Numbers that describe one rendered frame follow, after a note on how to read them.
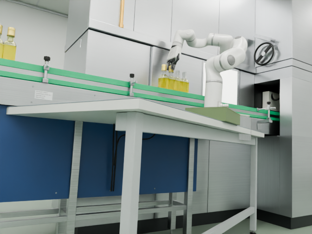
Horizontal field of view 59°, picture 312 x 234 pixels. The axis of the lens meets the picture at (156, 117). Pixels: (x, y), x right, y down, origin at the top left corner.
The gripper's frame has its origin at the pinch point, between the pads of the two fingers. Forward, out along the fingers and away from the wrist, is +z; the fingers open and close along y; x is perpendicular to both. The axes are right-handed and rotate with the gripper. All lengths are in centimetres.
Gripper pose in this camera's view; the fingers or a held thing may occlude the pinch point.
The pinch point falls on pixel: (171, 67)
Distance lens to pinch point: 193.8
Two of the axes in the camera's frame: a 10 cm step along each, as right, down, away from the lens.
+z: -2.6, 9.3, -2.4
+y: 5.5, -0.6, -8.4
